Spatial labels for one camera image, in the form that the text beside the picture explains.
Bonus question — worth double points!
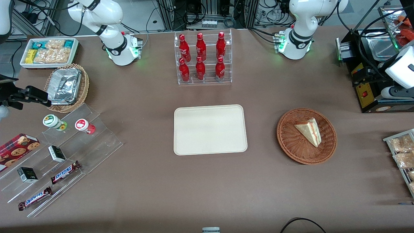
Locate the triangular sandwich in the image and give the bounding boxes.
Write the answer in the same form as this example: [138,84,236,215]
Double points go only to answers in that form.
[294,118,322,148]

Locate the light wicker basket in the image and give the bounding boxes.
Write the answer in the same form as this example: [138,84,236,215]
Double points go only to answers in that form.
[44,63,90,113]

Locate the steel food pan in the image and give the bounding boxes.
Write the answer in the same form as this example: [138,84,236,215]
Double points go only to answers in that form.
[365,32,400,61]

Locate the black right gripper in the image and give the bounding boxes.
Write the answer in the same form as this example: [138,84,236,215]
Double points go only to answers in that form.
[0,75,52,110]

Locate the round brown wicker basket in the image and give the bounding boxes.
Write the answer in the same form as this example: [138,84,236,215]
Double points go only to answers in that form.
[277,108,338,165]

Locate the stacked aluminium foil trays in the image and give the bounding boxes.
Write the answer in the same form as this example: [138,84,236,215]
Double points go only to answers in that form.
[47,68,82,105]

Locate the red sausages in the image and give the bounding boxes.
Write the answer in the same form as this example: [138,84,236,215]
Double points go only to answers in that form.
[395,15,414,48]

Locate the small black white box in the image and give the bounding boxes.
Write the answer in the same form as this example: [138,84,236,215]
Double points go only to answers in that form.
[48,145,66,163]
[17,167,38,183]

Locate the red cookie box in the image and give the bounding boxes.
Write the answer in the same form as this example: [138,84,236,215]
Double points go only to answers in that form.
[0,133,40,172]

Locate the yellow snack packet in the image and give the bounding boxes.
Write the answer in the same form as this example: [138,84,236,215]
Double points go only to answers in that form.
[25,49,38,64]

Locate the white rectangular snack bin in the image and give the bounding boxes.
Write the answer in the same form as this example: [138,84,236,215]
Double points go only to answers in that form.
[20,38,79,69]

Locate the black floor cable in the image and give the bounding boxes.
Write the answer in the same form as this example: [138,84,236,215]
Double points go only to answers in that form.
[280,217,327,233]

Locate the snickers bar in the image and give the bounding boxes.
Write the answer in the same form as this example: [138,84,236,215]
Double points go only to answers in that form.
[18,186,53,211]
[50,161,81,185]

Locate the clear cracker bag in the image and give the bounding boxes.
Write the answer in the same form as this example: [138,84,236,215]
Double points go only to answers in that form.
[45,39,65,50]
[33,48,71,64]

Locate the red cola bottle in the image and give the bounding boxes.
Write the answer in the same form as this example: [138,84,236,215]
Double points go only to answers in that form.
[179,34,191,62]
[216,31,226,60]
[179,58,191,82]
[215,57,225,81]
[196,33,207,61]
[195,56,206,81]

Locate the white wire rack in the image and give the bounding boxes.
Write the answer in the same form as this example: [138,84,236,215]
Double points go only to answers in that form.
[383,129,414,198]

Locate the red lid cup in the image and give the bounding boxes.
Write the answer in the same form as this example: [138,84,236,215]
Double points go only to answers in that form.
[75,118,96,135]

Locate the cream plastic tray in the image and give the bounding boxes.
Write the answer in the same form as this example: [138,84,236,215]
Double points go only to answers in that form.
[174,104,248,156]

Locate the clear acrylic bottle rack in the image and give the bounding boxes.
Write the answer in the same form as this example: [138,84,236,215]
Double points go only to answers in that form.
[174,29,233,85]

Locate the green lid cup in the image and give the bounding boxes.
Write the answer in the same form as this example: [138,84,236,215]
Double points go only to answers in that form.
[43,114,68,131]

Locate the clear acrylic stepped display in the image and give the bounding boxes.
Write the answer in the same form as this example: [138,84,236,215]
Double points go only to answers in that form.
[0,103,124,218]

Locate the black food warmer case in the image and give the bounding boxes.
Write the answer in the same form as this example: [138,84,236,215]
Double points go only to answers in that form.
[336,0,414,114]

